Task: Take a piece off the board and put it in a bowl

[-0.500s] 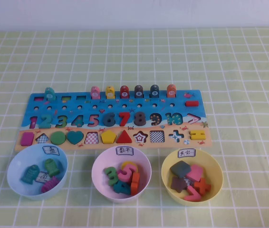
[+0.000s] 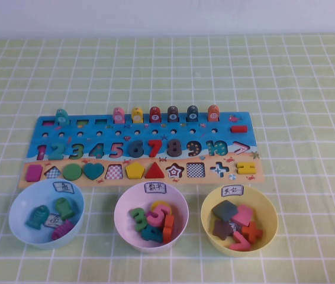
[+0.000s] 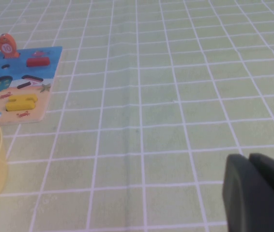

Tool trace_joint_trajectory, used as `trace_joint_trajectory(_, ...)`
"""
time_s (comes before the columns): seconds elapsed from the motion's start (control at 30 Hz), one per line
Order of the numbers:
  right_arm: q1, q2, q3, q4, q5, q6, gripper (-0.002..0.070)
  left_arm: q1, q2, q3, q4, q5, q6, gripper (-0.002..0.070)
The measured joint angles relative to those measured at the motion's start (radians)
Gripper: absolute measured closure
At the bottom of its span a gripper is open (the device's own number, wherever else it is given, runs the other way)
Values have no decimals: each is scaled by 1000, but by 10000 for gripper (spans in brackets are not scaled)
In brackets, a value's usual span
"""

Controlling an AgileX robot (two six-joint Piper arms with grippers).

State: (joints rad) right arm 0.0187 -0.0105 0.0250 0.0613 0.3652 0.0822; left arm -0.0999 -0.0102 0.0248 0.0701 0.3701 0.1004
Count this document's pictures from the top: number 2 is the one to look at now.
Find teal wooden fish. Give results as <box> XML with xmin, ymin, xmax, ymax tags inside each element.
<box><xmin>25</xmin><ymin>205</ymin><xmax>50</xmax><ymax>230</ymax></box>

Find red triangle piece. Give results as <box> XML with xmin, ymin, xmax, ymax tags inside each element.
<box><xmin>144</xmin><ymin>162</ymin><xmax>166</xmax><ymax>179</ymax></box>

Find orange plus sign piece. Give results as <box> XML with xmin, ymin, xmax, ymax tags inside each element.
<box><xmin>240</xmin><ymin>221</ymin><xmax>263</xmax><ymax>242</ymax></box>

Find dark grey square piece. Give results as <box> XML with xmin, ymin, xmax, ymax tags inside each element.
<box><xmin>211</xmin><ymin>200</ymin><xmax>239</xmax><ymax>222</ymax></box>

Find pink bowl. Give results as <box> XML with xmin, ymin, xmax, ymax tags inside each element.
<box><xmin>113</xmin><ymin>182</ymin><xmax>189</xmax><ymax>254</ymax></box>

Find pink number five piece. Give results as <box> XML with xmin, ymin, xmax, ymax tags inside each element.
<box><xmin>146</xmin><ymin>204</ymin><xmax>168</xmax><ymax>227</ymax></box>

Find teal number four piece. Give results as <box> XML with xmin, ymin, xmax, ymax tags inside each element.
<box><xmin>140</xmin><ymin>224</ymin><xmax>165</xmax><ymax>243</ymax></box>

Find paper label number characters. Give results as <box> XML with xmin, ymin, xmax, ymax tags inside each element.
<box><xmin>144</xmin><ymin>181</ymin><xmax>168</xmax><ymax>195</ymax></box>

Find teal numbered fish peg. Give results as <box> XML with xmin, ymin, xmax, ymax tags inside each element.
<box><xmin>54</xmin><ymin>108</ymin><xmax>69</xmax><ymax>125</ymax></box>

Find brown star piece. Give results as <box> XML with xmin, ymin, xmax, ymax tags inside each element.
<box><xmin>212</xmin><ymin>220</ymin><xmax>235</xmax><ymax>241</ymax></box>

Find yellow bowl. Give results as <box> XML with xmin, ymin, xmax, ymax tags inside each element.
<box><xmin>200</xmin><ymin>185</ymin><xmax>279</xmax><ymax>257</ymax></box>

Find orange number piece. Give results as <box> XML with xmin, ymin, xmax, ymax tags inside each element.
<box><xmin>162</xmin><ymin>214</ymin><xmax>175</xmax><ymax>244</ymax></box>

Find green grid tablecloth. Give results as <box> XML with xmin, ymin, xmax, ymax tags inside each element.
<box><xmin>0</xmin><ymin>34</ymin><xmax>335</xmax><ymax>284</ymax></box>

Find pink greater-than sign piece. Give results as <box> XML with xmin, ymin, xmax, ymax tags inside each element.
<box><xmin>228</xmin><ymin>231</ymin><xmax>250</xmax><ymax>251</ymax></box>

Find pink trapezoid piece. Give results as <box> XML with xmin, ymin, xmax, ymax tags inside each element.
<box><xmin>231</xmin><ymin>204</ymin><xmax>257</xmax><ymax>227</ymax></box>

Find teal heart piece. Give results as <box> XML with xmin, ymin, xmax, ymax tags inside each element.
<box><xmin>83</xmin><ymin>162</ymin><xmax>105</xmax><ymax>180</ymax></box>

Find green wooden fish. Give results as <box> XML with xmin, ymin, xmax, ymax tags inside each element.
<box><xmin>55</xmin><ymin>197</ymin><xmax>76</xmax><ymax>221</ymax></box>

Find pink numbered fish peg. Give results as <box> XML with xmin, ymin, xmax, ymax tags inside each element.
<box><xmin>112</xmin><ymin>106</ymin><xmax>126</xmax><ymax>124</ymax></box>

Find teal number two piece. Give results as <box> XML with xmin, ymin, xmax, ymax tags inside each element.
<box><xmin>47</xmin><ymin>142</ymin><xmax>65</xmax><ymax>160</ymax></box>

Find dark grey numbered fish peg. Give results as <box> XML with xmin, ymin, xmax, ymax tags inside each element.
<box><xmin>186</xmin><ymin>105</ymin><xmax>199</xmax><ymax>123</ymax></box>

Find yellow numbered fish peg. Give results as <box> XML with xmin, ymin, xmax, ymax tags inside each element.
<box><xmin>131</xmin><ymin>106</ymin><xmax>144</xmax><ymax>124</ymax></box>

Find yellow equals sign piece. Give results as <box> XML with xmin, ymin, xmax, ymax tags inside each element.
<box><xmin>236</xmin><ymin>162</ymin><xmax>256</xmax><ymax>175</ymax></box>

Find orange numbered fish peg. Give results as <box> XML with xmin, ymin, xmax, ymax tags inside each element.
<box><xmin>207</xmin><ymin>104</ymin><xmax>221</xmax><ymax>122</ymax></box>

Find brown number eight piece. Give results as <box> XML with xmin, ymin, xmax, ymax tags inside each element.
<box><xmin>166</xmin><ymin>139</ymin><xmax>183</xmax><ymax>157</ymax></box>

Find magenta rectangle piece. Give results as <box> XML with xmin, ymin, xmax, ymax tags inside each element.
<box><xmin>25</xmin><ymin>164</ymin><xmax>43</xmax><ymax>183</ymax></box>

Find red numbered fish peg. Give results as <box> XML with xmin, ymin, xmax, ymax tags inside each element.
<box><xmin>149</xmin><ymin>106</ymin><xmax>162</xmax><ymax>124</ymax></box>

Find blue wooden puzzle board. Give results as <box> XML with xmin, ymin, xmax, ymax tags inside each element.
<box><xmin>17</xmin><ymin>111</ymin><xmax>265</xmax><ymax>190</ymax></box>

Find loose paper label fish character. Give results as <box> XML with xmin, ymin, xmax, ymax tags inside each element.
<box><xmin>43</xmin><ymin>213</ymin><xmax>60</xmax><ymax>228</ymax></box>

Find light blue bowl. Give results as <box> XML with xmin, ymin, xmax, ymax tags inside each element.
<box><xmin>8</xmin><ymin>179</ymin><xmax>85</xmax><ymax>250</ymax></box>

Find green number three piece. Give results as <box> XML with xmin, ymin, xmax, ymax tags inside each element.
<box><xmin>129</xmin><ymin>207</ymin><xmax>149</xmax><ymax>231</ymax></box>

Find red number seven piece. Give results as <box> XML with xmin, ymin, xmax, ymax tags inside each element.
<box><xmin>147</xmin><ymin>138</ymin><xmax>165</xmax><ymax>157</ymax></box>

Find yellow number piece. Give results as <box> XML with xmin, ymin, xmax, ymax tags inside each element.
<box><xmin>151</xmin><ymin>200</ymin><xmax>173</xmax><ymax>215</ymax></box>

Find brown numbered fish peg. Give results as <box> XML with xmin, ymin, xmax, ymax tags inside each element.
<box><xmin>167</xmin><ymin>105</ymin><xmax>180</xmax><ymax>123</ymax></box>

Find magenta wooden fish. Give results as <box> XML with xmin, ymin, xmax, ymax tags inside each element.
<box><xmin>51</xmin><ymin>220</ymin><xmax>75</xmax><ymax>241</ymax></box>

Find yellow pentagon piece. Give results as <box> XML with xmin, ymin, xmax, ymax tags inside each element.
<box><xmin>125</xmin><ymin>162</ymin><xmax>146</xmax><ymax>180</ymax></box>

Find green circle piece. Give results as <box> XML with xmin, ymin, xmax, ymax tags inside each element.
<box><xmin>63</xmin><ymin>163</ymin><xmax>83</xmax><ymax>181</ymax></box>

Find dark grey number six piece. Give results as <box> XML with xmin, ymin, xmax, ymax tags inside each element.
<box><xmin>128</xmin><ymin>140</ymin><xmax>145</xmax><ymax>158</ymax></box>

